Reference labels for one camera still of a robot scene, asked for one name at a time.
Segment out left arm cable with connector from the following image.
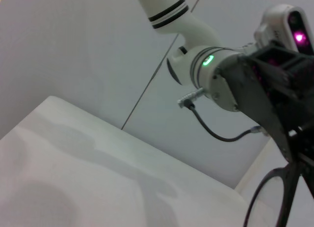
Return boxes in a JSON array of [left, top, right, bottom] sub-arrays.
[[177, 87, 265, 142]]

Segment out black glasses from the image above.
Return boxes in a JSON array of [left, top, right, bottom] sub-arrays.
[[241, 160, 310, 227]]

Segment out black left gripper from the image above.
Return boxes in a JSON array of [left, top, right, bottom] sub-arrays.
[[220, 47, 314, 163]]

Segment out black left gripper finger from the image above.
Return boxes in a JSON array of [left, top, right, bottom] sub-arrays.
[[288, 125, 314, 196]]

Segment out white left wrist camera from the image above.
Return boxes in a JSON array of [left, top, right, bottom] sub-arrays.
[[253, 4, 314, 55]]

